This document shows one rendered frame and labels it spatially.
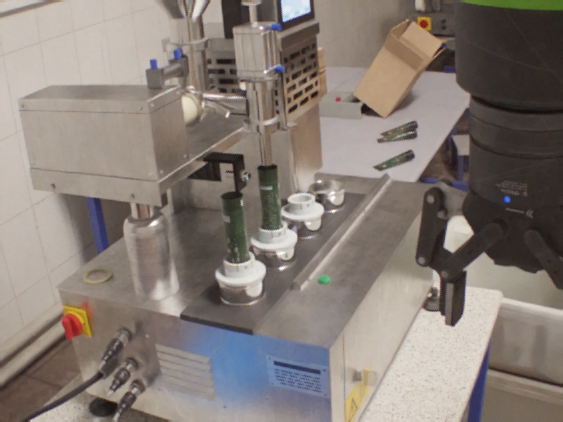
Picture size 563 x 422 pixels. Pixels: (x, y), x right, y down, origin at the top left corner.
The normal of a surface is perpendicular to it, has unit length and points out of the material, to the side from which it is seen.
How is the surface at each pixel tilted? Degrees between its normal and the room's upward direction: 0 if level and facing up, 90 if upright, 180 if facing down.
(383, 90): 90
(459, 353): 0
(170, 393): 90
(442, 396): 0
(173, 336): 90
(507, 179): 90
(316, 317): 0
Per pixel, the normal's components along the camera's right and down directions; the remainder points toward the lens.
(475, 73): -0.89, 0.25
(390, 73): -0.44, 0.40
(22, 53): 0.89, 0.11
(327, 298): -0.08, -0.91
